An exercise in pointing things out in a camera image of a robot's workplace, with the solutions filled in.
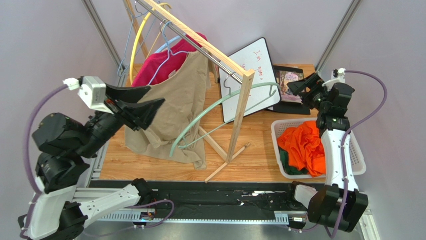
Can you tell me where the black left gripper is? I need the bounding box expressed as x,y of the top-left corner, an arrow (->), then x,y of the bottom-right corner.
77,81 -> 168,158

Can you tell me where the mint green hanger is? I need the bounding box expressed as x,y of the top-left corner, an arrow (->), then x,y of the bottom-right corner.
169,72 -> 282,159

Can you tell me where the beige t-shirt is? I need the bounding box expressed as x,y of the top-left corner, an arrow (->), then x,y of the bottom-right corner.
125,51 -> 214,170

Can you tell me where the lavender wire hanger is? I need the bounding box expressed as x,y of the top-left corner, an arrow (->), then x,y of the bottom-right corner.
147,49 -> 189,86

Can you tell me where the orange t-shirt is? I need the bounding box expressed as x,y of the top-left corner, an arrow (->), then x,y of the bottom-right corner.
277,121 -> 327,178

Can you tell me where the green t-shirt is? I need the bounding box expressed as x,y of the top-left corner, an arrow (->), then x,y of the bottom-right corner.
278,148 -> 310,176

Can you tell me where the light blue wire hanger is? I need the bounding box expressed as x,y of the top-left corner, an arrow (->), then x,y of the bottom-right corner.
117,0 -> 159,77

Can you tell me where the yellow hanger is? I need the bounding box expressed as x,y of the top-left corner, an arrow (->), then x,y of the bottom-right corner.
125,0 -> 161,86

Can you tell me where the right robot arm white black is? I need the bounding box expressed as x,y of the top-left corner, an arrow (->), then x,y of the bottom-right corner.
287,73 -> 369,234

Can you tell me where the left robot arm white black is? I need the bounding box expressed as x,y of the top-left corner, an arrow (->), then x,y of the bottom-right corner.
18,85 -> 165,240

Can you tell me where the magenta t-shirt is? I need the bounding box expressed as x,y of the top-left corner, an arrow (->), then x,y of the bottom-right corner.
131,39 -> 218,89

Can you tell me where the blue hanger at back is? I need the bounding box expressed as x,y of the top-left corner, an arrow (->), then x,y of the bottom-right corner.
154,21 -> 189,56

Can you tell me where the illustrated paperback book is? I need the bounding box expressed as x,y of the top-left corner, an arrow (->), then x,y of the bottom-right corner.
278,70 -> 304,104

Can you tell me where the metal hanging rod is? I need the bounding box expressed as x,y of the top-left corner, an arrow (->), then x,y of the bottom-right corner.
137,0 -> 246,84

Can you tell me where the white plastic basket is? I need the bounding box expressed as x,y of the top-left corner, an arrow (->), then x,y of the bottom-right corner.
271,118 -> 367,180

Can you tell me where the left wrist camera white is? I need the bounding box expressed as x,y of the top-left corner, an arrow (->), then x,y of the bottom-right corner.
62,76 -> 113,114

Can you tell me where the white whiteboard black frame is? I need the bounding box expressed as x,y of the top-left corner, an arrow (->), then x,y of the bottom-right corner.
219,37 -> 281,123

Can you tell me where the wooden clothes rack frame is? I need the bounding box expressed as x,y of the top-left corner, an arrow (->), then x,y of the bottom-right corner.
121,0 -> 256,184

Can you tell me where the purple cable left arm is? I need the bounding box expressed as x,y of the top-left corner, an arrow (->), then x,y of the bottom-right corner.
19,84 -> 176,240

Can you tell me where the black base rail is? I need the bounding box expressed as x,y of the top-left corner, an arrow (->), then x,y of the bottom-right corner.
148,181 -> 307,221

